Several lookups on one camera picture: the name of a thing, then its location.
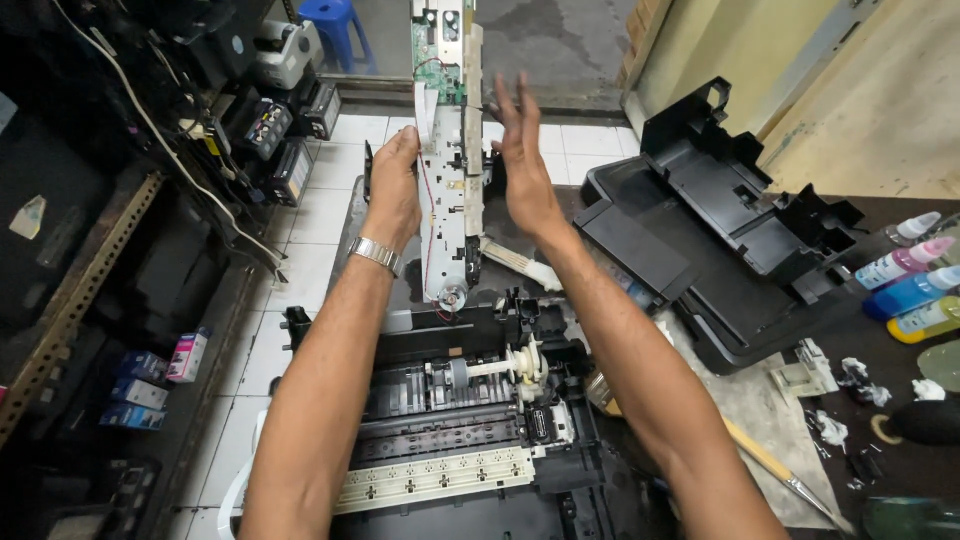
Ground black printer base chassis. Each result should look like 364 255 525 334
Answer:
279 288 676 540

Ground black scanner lid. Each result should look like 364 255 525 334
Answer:
573 157 856 376

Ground white plastic printer part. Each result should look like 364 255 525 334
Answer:
770 337 840 399

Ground grey cloth mat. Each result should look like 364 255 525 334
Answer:
652 311 852 530

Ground black printer top cover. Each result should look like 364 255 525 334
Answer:
639 76 867 305

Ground pink ink box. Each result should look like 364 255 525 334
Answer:
165 327 212 384

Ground clear ink bottle white cap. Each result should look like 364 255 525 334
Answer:
885 211 942 247

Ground metal shelf rack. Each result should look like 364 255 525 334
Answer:
0 168 260 540

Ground silver metal wristwatch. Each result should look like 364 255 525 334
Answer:
347 236 405 279

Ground ink stained crumpled tissue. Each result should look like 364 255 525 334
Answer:
837 356 893 408

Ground black rubber air blower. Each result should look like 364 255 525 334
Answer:
870 399 960 447

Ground cyan ink bottle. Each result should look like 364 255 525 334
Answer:
862 264 960 322

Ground yellow ink bottle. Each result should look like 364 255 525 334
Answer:
887 294 960 345

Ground heap of old printers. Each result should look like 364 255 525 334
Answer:
0 0 343 271

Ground person's right hand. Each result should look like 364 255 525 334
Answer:
489 72 565 240

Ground green plastic bottle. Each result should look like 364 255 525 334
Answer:
860 496 960 540

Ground wooden handle brush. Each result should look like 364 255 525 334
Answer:
600 397 849 530

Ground metal printer carriage frame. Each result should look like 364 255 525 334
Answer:
363 0 505 315

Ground magenta ink bottle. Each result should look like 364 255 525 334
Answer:
855 236 956 291

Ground translucent green container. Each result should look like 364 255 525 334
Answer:
916 339 960 393

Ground blue plastic stool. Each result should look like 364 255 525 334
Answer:
296 0 378 76

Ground white flat ribbon cable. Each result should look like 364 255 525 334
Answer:
480 238 565 294

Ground person's left hand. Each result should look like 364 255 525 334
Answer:
366 125 423 249

